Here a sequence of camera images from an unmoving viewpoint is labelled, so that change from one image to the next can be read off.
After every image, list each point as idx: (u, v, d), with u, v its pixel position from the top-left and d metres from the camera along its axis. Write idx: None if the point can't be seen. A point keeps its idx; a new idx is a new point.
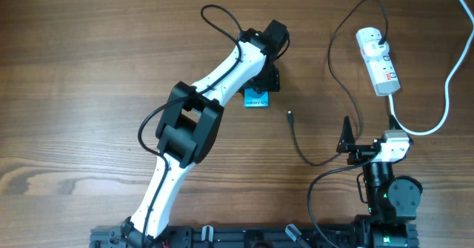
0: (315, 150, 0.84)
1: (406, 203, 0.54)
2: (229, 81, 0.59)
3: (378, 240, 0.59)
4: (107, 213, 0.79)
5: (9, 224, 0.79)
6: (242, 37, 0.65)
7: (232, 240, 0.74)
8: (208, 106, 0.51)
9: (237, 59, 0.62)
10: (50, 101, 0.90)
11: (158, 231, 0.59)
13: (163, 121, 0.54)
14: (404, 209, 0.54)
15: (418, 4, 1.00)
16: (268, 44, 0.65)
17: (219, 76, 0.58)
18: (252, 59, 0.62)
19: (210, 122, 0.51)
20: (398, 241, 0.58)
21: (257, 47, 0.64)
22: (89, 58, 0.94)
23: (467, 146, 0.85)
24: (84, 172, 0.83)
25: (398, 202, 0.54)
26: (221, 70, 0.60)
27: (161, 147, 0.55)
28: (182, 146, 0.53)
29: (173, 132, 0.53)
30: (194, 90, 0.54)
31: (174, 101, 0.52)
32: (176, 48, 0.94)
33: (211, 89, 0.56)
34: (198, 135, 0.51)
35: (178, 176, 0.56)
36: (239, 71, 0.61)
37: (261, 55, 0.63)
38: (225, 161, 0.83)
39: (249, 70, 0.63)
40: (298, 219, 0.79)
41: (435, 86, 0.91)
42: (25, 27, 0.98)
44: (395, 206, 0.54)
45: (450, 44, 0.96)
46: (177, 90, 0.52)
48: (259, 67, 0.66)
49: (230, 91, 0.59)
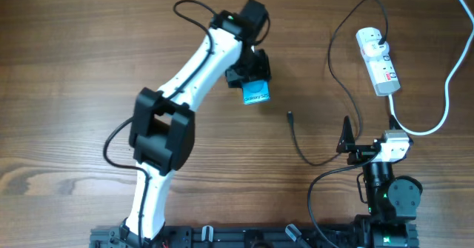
0: (315, 150, 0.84)
1: (406, 202, 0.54)
2: (198, 78, 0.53)
3: (378, 240, 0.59)
4: (107, 213, 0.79)
5: (9, 224, 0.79)
6: (213, 23, 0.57)
7: (232, 240, 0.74)
8: (177, 113, 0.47)
9: (208, 51, 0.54)
10: (50, 101, 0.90)
11: (153, 232, 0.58)
13: (134, 130, 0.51)
14: (403, 208, 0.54)
15: (417, 4, 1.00)
16: (244, 27, 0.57)
17: (188, 75, 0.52)
18: (224, 49, 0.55)
19: (181, 129, 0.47)
20: (398, 241, 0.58)
21: (231, 33, 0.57)
22: (89, 58, 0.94)
23: (467, 146, 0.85)
24: (84, 172, 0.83)
25: (398, 201, 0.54)
26: (190, 66, 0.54)
27: (138, 158, 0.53)
28: (158, 155, 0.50)
29: (147, 141, 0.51)
30: (162, 95, 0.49)
31: (142, 111, 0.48)
32: (176, 48, 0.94)
33: (179, 92, 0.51)
34: (171, 144, 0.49)
35: (160, 182, 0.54)
36: (211, 64, 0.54)
37: (235, 44, 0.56)
38: (225, 161, 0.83)
39: (224, 61, 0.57)
40: (298, 219, 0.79)
41: (435, 86, 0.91)
42: (25, 27, 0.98)
44: (393, 205, 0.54)
45: (450, 44, 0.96)
46: (143, 97, 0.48)
48: (235, 54, 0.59)
49: (202, 89, 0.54)
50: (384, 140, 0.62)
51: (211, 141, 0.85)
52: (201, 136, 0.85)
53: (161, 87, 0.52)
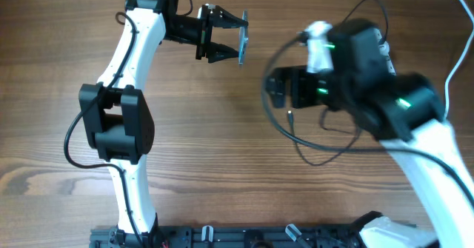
0: (314, 150, 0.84)
1: (376, 54, 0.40)
2: (133, 58, 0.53)
3: (398, 112, 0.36)
4: (107, 213, 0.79)
5: (9, 224, 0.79)
6: (128, 4, 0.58)
7: (233, 240, 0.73)
8: (124, 95, 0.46)
9: (132, 31, 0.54)
10: (49, 101, 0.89)
11: (149, 225, 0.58)
13: (88, 130, 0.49)
14: (384, 62, 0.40)
15: (417, 4, 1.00)
16: (160, 0, 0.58)
17: (121, 58, 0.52)
18: (148, 25, 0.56)
19: (133, 109, 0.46)
20: (420, 101, 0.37)
21: (149, 9, 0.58)
22: (89, 58, 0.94)
23: (467, 146, 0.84)
24: (83, 172, 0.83)
25: (359, 55, 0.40)
26: (119, 48, 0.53)
27: (103, 155, 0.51)
28: (122, 144, 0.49)
29: (106, 136, 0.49)
30: (102, 86, 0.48)
31: (86, 106, 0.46)
32: (176, 47, 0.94)
33: (118, 77, 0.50)
34: (131, 129, 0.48)
35: (135, 172, 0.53)
36: (141, 43, 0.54)
37: (157, 16, 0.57)
38: (224, 161, 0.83)
39: (152, 37, 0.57)
40: (298, 219, 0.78)
41: (435, 86, 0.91)
42: (24, 27, 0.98)
44: (358, 66, 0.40)
45: (450, 44, 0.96)
46: (83, 93, 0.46)
48: (162, 28, 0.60)
49: (141, 68, 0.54)
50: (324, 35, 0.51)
51: (210, 141, 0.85)
52: (201, 136, 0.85)
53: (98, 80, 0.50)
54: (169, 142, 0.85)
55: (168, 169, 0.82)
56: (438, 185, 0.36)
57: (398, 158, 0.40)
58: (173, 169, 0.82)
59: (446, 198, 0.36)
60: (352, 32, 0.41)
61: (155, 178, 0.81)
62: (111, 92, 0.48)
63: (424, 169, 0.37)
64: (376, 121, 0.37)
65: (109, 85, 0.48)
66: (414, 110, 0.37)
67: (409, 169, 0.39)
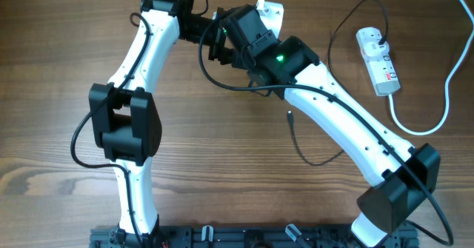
0: (315, 150, 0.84)
1: (260, 29, 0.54)
2: (146, 61, 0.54)
3: (276, 66, 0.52)
4: (107, 213, 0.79)
5: (9, 224, 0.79)
6: (144, 5, 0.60)
7: (232, 240, 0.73)
8: (135, 97, 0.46)
9: (147, 33, 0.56)
10: (50, 101, 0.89)
11: (149, 226, 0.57)
13: (96, 130, 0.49)
14: (267, 35, 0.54)
15: (418, 4, 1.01)
16: (175, 2, 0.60)
17: (133, 60, 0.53)
18: (162, 27, 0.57)
19: (141, 112, 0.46)
20: (293, 58, 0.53)
21: (164, 10, 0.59)
22: (89, 58, 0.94)
23: (466, 146, 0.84)
24: (84, 172, 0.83)
25: (246, 32, 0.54)
26: (132, 50, 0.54)
27: (109, 155, 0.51)
28: (128, 145, 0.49)
29: (113, 137, 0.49)
30: (112, 86, 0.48)
31: (96, 106, 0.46)
32: (176, 47, 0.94)
33: (129, 78, 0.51)
34: (138, 130, 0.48)
35: (140, 173, 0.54)
36: (154, 45, 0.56)
37: (171, 18, 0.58)
38: (224, 161, 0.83)
39: (165, 40, 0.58)
40: (298, 219, 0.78)
41: (435, 86, 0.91)
42: (24, 27, 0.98)
44: (250, 41, 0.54)
45: (450, 44, 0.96)
46: (93, 92, 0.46)
48: (175, 30, 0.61)
49: (152, 72, 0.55)
50: (263, 15, 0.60)
51: (210, 141, 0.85)
52: (201, 136, 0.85)
53: (109, 80, 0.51)
54: (169, 142, 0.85)
55: (168, 169, 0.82)
56: (326, 110, 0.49)
57: (294, 102, 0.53)
58: (173, 169, 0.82)
59: (335, 120, 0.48)
60: (235, 15, 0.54)
61: (155, 178, 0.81)
62: (121, 93, 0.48)
63: (310, 101, 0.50)
64: (267, 79, 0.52)
65: (120, 86, 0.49)
66: (290, 64, 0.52)
67: (304, 107, 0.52)
